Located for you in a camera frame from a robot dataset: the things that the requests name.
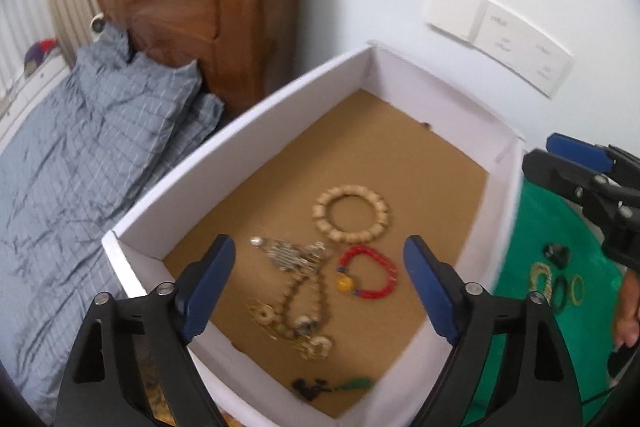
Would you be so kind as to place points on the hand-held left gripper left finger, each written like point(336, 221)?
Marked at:
point(210, 287)

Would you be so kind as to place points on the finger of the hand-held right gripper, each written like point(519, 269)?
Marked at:
point(575, 151)
point(555, 174)

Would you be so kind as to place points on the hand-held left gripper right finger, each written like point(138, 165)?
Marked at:
point(430, 292)

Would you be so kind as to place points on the black knot tassel charm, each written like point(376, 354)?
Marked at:
point(307, 389)

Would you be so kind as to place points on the white cardboard box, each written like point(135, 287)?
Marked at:
point(425, 77)

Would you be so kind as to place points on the person's right hand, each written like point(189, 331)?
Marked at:
point(627, 312)

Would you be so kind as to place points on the dark brown bangle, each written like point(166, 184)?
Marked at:
point(557, 253)

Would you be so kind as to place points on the green cloth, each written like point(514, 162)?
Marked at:
point(530, 332)

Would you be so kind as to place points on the grey checked blanket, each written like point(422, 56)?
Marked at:
point(75, 207)

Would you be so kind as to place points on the grey checked pillow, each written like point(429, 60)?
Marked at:
point(140, 87)

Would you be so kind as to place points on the brown wooden headboard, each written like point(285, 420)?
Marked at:
point(200, 7)

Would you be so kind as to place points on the small white round device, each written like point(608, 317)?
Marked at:
point(97, 23)

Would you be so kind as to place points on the red purple soft toy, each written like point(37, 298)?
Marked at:
point(40, 50)

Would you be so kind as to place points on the white wall socket panel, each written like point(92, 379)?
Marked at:
point(522, 49)

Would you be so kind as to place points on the white wall switch plate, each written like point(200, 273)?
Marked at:
point(452, 9)

